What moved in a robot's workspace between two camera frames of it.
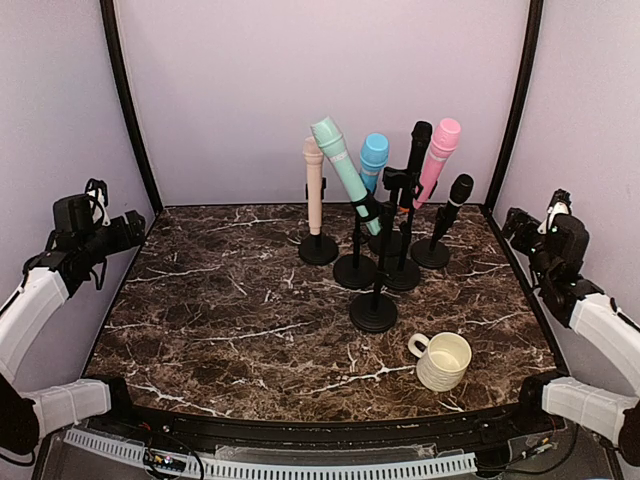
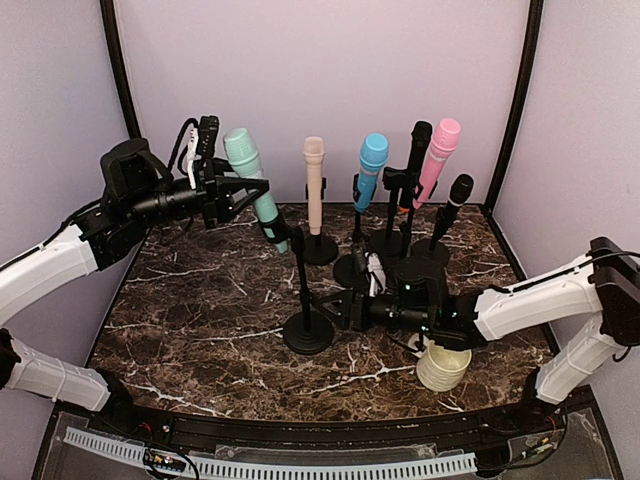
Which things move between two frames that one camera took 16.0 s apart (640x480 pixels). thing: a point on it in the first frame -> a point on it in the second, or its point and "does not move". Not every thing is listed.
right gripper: [514, 223] -> [350, 298]
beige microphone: [314, 155] does not move
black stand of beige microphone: [318, 250] does not move
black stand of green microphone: [377, 312] -> [304, 333]
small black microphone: [459, 192] does not move
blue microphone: [373, 158] does not move
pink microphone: [443, 143] does not move
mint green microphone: [332, 136] -> [242, 151]
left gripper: [136, 231] -> [208, 181]
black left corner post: [113, 31] does not move
